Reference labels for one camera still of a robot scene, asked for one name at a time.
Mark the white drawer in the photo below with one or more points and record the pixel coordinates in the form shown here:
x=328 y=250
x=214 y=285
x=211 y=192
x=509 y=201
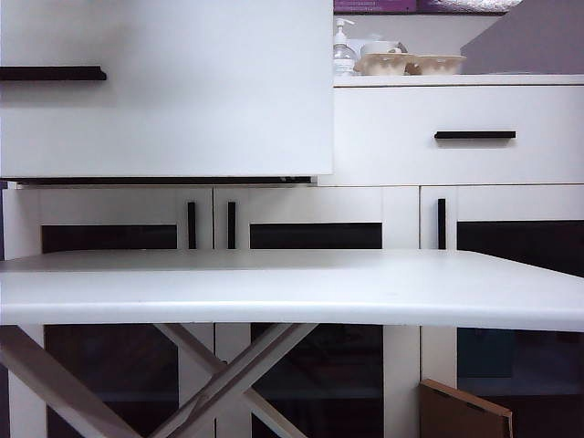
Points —
x=388 y=137
x=205 y=91

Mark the white glass cabinet door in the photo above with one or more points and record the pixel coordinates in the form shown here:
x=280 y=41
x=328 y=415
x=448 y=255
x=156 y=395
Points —
x=319 y=205
x=114 y=205
x=502 y=203

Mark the white table leg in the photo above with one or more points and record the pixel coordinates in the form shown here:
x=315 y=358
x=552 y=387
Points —
x=45 y=376
x=182 y=341
x=269 y=350

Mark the clear pump dispenser bottle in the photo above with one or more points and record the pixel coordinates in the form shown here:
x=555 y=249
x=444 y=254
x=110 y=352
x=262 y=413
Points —
x=344 y=51

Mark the beige egg carton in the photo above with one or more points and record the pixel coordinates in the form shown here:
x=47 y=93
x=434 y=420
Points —
x=382 y=64
x=439 y=64

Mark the white ceramic mug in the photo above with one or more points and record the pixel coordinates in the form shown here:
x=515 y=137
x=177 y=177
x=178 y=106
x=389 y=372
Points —
x=381 y=47

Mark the white sideboard cabinet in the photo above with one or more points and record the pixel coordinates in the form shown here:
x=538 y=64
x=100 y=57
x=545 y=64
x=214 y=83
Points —
x=456 y=80

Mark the purple printed box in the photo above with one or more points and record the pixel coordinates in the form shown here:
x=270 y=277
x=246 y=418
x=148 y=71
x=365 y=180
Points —
x=374 y=4

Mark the brown cardboard box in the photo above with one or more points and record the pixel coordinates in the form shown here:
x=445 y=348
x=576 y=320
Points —
x=461 y=410

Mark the shiny purple foil bag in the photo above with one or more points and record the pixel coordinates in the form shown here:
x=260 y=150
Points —
x=465 y=5

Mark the grey slanted board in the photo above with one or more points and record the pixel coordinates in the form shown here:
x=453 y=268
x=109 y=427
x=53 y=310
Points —
x=534 y=41

